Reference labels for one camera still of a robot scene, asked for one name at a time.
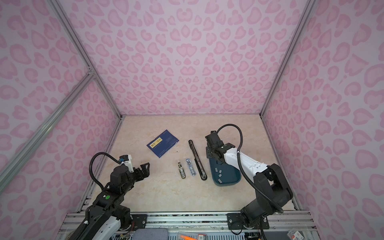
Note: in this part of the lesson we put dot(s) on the aluminium frame corner post right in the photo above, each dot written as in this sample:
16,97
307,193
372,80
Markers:
297,34

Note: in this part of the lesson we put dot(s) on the grey pad front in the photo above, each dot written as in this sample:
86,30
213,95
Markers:
151,234

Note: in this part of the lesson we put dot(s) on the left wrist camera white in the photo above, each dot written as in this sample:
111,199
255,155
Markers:
126,160

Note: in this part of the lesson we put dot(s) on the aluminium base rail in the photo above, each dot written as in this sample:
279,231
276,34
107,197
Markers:
216,225

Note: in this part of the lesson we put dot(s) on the aluminium frame corner post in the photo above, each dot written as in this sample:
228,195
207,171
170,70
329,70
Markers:
297,34
76,41

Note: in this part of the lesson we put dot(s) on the aluminium frame corner post left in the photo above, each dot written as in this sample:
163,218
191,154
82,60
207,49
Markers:
76,41

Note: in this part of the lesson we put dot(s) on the teal plastic tray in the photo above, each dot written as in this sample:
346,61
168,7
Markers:
224,175

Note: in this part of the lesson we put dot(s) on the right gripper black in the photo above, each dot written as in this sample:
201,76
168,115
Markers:
208,154

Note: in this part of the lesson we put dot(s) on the white tag front right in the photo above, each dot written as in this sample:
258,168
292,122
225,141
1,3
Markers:
295,235

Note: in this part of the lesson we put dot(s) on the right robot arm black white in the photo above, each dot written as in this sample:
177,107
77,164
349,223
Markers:
272,189

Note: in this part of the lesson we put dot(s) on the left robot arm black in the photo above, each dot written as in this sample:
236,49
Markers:
105,216

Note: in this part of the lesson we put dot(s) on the orange handled tool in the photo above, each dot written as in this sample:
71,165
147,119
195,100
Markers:
191,236

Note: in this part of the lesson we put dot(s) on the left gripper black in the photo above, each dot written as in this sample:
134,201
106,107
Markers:
146,172

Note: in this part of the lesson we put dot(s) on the aluminium diagonal frame bar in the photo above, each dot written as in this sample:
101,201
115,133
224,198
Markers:
19,160

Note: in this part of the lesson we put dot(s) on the blue book yellow label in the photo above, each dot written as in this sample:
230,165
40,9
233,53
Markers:
162,143

